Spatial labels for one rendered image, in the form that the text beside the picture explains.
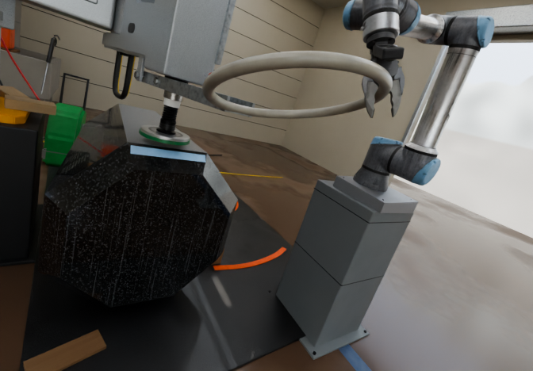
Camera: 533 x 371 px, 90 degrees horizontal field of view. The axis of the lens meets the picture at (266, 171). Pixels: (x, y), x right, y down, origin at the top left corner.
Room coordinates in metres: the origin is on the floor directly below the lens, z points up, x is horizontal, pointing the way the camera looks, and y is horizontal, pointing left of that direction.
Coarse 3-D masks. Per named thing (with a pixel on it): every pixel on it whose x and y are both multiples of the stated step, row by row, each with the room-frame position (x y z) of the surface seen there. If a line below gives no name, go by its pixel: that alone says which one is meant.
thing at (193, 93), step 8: (136, 72) 1.23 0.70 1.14; (144, 72) 1.26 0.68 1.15; (144, 80) 1.25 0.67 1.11; (152, 80) 1.20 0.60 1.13; (160, 80) 1.15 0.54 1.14; (168, 80) 1.10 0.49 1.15; (160, 88) 1.14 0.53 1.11; (168, 88) 1.10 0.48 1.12; (176, 88) 1.05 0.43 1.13; (184, 88) 1.02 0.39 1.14; (192, 88) 0.98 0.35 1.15; (200, 88) 0.95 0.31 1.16; (184, 96) 1.01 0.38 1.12; (192, 96) 0.97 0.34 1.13; (200, 96) 0.94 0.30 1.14; (224, 96) 0.85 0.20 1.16; (208, 104) 0.91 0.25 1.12; (240, 104) 0.97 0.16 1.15; (248, 104) 0.94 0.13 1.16; (232, 112) 0.87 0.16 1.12
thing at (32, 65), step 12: (0, 60) 2.96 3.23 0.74; (24, 60) 3.08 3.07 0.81; (36, 60) 3.15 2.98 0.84; (60, 60) 4.16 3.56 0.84; (0, 72) 2.97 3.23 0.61; (12, 72) 3.03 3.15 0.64; (24, 72) 3.09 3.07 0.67; (36, 72) 3.15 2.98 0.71; (48, 72) 3.22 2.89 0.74; (12, 84) 3.03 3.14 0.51; (24, 84) 3.09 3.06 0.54; (36, 84) 3.16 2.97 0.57; (48, 84) 3.22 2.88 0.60; (48, 96) 3.23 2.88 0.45
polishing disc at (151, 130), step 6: (144, 126) 1.16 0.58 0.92; (150, 126) 1.20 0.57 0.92; (156, 126) 1.24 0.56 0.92; (144, 132) 1.09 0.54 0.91; (150, 132) 1.08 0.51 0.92; (156, 132) 1.11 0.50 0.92; (180, 132) 1.26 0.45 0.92; (162, 138) 1.08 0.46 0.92; (168, 138) 1.09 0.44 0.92; (174, 138) 1.12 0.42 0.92; (180, 138) 1.15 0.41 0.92; (186, 138) 1.19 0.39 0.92
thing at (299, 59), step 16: (240, 64) 0.55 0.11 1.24; (256, 64) 0.54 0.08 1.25; (272, 64) 0.53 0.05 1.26; (288, 64) 0.53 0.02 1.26; (304, 64) 0.53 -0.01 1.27; (320, 64) 0.53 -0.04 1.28; (336, 64) 0.54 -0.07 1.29; (352, 64) 0.55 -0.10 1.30; (368, 64) 0.57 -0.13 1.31; (208, 80) 0.62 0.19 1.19; (224, 80) 0.59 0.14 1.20; (384, 80) 0.62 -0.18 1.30; (208, 96) 0.70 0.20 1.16; (384, 96) 0.73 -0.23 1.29; (240, 112) 0.89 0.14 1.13; (256, 112) 0.93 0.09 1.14; (272, 112) 0.96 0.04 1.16; (288, 112) 0.97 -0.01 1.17; (304, 112) 0.97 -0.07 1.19; (320, 112) 0.95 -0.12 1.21; (336, 112) 0.92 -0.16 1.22
